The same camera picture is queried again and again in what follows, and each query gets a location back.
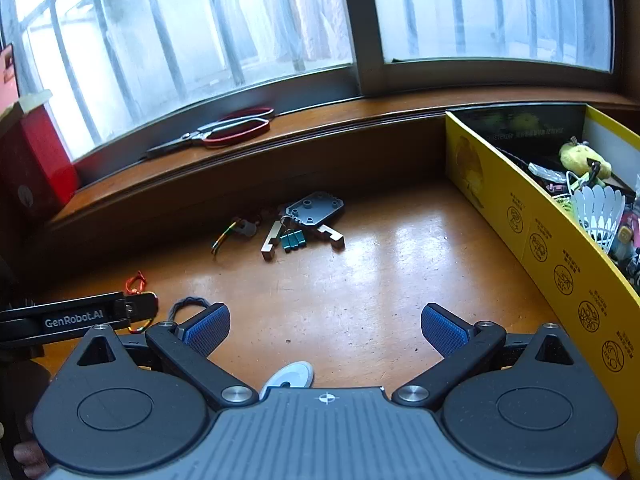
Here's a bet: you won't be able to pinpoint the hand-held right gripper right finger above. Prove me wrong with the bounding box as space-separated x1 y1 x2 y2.
391 303 588 408

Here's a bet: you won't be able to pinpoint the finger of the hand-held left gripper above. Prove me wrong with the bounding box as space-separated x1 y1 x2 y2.
0 292 161 347

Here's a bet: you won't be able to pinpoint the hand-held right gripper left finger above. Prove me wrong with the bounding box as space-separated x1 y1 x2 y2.
62 302 260 408

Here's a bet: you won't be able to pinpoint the dark hair tie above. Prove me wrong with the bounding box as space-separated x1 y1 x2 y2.
170 296 215 323

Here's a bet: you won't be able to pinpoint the white round disc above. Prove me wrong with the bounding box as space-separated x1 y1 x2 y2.
260 361 315 397

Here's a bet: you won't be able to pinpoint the yellow cardboard box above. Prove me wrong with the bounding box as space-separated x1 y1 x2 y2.
445 102 640 480

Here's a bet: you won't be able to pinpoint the grey plastic plate with holes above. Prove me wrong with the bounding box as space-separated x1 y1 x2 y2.
285 191 346 228

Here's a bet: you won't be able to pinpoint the person's left hand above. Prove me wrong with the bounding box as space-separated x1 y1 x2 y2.
14 442 48 467

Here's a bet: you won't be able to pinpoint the red cardboard box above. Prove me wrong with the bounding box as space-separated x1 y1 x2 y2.
0 42 81 221

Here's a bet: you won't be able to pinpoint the white feather shuttlecock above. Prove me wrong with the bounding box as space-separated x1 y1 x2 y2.
570 185 626 256

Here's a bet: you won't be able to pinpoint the yellow plush toy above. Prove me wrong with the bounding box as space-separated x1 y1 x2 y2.
559 140 614 181

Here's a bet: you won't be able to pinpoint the sliding glass window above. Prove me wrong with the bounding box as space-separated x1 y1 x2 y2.
0 0 616 161

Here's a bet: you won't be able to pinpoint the red-handled scissors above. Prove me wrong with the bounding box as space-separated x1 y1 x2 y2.
146 106 275 160

